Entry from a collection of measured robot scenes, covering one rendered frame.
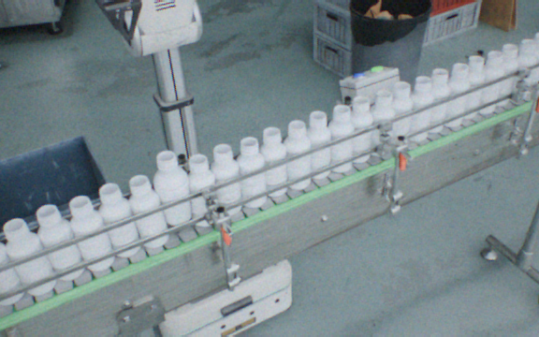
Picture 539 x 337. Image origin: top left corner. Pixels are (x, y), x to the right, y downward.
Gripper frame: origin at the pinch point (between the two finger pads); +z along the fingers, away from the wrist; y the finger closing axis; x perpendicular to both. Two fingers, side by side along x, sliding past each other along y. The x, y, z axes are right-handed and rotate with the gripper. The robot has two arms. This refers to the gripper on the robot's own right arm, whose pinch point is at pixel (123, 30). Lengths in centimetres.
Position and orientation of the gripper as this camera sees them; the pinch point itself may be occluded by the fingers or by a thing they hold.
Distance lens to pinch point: 111.8
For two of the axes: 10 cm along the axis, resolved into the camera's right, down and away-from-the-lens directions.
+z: 0.5, 7.8, 6.2
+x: 8.7, -3.4, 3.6
